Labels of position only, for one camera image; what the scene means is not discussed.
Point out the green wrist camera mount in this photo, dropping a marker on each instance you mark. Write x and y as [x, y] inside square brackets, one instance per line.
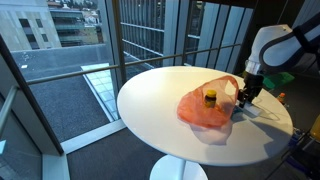
[270, 82]

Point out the dark jar with yellow lid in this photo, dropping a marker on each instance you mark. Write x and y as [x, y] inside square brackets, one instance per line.
[210, 98]

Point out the orange capped bottle background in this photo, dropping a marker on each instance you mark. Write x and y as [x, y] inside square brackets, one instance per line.
[281, 98]

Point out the orange plastic bag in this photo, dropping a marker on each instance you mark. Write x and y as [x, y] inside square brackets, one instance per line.
[192, 109]

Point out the round white table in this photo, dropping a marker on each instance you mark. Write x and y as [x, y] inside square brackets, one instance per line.
[147, 104]

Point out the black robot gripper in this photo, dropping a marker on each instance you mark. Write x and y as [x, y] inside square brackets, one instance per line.
[252, 88]

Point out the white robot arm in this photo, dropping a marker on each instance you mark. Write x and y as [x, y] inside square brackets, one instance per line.
[278, 48]

